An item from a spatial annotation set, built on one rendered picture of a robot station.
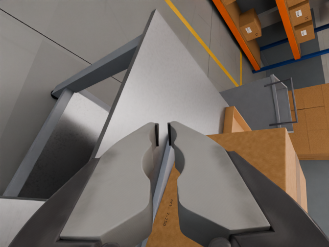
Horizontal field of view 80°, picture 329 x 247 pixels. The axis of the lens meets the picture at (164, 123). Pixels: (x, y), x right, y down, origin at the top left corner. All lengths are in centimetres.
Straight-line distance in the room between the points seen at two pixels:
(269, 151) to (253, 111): 195
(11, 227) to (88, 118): 81
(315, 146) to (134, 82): 342
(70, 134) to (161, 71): 62
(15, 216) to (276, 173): 44
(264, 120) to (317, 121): 156
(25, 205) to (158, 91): 40
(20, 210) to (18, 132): 87
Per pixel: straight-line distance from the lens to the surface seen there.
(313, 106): 389
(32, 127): 125
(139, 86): 52
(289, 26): 409
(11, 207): 38
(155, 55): 61
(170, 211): 50
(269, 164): 45
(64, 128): 106
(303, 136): 378
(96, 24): 167
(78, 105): 111
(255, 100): 241
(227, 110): 95
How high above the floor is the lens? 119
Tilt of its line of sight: 40 degrees down
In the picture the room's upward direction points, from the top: 81 degrees clockwise
